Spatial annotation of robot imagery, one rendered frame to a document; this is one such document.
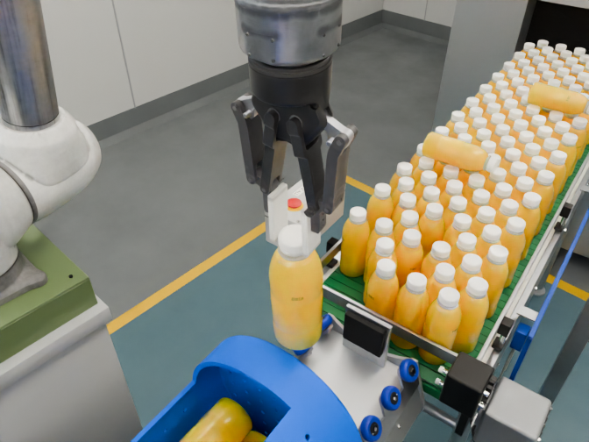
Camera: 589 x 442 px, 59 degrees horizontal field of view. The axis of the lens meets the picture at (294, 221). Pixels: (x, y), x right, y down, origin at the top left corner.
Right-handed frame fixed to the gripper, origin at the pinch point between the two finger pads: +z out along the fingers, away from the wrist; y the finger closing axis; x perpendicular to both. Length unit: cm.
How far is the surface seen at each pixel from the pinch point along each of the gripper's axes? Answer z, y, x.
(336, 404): 26.0, 8.9, -4.2
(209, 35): 115, -240, 246
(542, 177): 42, 18, 86
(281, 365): 22.5, 0.6, -4.9
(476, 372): 47, 23, 26
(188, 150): 157, -198, 166
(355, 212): 40, -15, 47
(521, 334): 59, 28, 50
